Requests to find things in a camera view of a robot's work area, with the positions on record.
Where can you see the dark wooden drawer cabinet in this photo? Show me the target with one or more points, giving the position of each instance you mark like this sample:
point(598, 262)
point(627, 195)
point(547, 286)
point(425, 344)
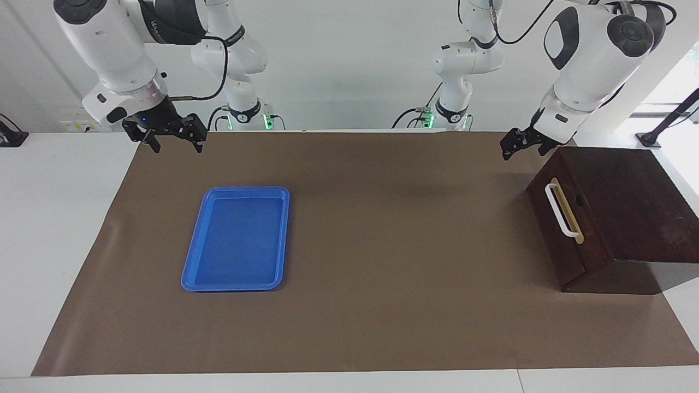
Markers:
point(639, 202)

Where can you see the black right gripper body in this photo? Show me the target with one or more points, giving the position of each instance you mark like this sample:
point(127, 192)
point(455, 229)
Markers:
point(164, 120)

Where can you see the dark wood drawer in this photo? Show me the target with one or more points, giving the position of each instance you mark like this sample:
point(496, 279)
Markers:
point(587, 256)

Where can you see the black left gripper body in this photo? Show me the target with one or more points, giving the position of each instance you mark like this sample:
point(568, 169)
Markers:
point(539, 141)

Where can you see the white wall socket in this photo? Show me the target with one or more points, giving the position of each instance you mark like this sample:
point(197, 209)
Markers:
point(71, 126)

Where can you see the black camera stand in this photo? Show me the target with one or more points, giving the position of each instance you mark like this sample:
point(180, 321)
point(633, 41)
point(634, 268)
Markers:
point(650, 139)

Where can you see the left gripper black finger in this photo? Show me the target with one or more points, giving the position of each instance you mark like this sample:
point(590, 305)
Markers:
point(545, 151)
point(515, 139)

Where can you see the black desk mount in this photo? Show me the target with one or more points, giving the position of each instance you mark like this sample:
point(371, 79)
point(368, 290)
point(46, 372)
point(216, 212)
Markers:
point(11, 139)

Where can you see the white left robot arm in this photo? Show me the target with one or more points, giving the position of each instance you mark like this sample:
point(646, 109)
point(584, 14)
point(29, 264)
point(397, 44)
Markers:
point(590, 60)

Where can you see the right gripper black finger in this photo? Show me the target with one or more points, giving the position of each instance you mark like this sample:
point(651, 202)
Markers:
point(199, 131)
point(137, 132)

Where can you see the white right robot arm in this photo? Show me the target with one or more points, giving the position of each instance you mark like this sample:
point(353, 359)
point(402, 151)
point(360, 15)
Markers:
point(114, 49)

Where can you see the blue plastic tray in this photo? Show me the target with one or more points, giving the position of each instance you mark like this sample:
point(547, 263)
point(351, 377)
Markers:
point(235, 245)

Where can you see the brown table mat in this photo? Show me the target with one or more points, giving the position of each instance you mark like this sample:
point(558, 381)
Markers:
point(393, 245)

